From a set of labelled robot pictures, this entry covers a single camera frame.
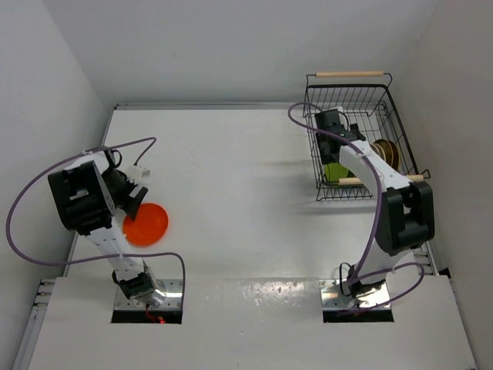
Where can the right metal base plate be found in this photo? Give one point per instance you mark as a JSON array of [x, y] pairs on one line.
[[335, 296]]

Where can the orange plate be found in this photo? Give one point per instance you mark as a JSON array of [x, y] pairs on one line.
[[148, 227]]

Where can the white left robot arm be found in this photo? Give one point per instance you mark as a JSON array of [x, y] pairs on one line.
[[87, 194]]

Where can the black wire dish rack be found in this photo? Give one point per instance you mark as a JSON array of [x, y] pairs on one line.
[[371, 107]]

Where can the yellow patterned plate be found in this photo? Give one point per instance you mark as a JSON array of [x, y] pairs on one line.
[[393, 157]]

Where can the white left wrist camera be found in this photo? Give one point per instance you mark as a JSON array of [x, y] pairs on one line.
[[136, 174]]

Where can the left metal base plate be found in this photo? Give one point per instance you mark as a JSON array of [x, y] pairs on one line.
[[166, 297]]

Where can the green plate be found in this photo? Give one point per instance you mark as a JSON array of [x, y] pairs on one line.
[[337, 174]]

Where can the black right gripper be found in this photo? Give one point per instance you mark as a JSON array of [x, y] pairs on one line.
[[327, 160]]

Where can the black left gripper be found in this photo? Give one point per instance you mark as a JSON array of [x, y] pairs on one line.
[[129, 204]]

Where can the cream plate with black patch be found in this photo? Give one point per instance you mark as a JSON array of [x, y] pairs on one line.
[[379, 151]]

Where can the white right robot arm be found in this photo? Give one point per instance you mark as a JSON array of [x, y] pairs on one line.
[[404, 215]]

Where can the metal base plate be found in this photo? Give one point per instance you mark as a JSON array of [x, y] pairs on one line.
[[335, 296], [166, 297]]

